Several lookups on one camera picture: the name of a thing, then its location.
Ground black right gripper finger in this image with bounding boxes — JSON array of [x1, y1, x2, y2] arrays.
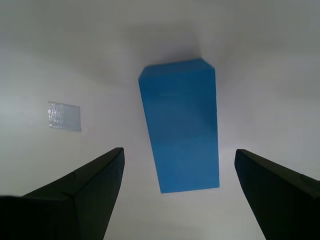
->
[[234, 148, 320, 240], [0, 147, 125, 240]]

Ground blue rectangular block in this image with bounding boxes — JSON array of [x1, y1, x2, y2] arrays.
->
[[137, 58, 221, 194]]

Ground large grey tape piece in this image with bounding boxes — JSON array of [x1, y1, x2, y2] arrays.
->
[[47, 101, 82, 133]]

